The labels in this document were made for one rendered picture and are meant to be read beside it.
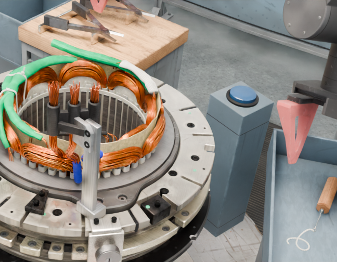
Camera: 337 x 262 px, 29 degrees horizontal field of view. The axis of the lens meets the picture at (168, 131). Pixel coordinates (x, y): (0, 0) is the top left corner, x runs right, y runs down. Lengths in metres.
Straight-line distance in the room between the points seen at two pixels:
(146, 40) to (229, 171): 0.24
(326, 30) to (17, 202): 0.35
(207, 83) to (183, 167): 2.21
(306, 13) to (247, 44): 2.67
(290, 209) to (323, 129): 2.01
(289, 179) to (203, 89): 2.06
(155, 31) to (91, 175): 0.47
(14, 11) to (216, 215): 0.50
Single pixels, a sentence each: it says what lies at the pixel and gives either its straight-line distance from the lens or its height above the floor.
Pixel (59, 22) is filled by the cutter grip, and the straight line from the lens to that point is 1.01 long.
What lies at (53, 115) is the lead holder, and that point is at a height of 1.22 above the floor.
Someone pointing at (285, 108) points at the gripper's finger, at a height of 1.16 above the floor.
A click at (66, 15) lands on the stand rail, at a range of 1.07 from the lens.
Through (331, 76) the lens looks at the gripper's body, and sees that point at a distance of 0.73.
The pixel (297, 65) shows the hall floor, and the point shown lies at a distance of 3.24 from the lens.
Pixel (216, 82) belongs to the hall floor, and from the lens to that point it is 2.97.
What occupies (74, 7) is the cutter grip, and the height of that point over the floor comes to 1.09.
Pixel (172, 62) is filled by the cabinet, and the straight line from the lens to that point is 1.09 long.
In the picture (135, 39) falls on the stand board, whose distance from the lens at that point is 1.04.
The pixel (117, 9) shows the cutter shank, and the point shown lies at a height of 1.09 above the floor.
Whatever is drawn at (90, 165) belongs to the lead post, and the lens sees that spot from 0.63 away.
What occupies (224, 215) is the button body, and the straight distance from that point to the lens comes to 1.09.
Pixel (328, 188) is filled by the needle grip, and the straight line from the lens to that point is 0.86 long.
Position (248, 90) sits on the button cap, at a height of 1.04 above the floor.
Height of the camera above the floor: 1.57
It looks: 37 degrees down
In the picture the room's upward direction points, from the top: 8 degrees clockwise
